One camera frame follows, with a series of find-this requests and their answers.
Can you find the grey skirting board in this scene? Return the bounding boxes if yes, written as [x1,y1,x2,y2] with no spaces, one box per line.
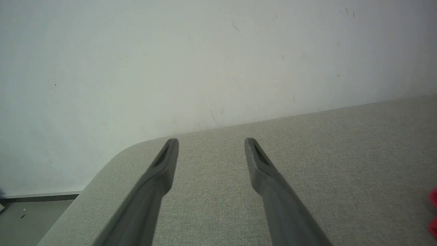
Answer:
[0,192,84,205]

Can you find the red garment with white trim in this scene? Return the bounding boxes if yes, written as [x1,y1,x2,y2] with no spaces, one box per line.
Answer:
[428,187,437,240]

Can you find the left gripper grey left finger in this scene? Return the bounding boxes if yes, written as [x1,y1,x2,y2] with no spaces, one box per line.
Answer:
[91,138,180,246]

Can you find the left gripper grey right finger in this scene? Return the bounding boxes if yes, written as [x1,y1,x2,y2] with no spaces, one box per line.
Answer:
[244,137,334,246]

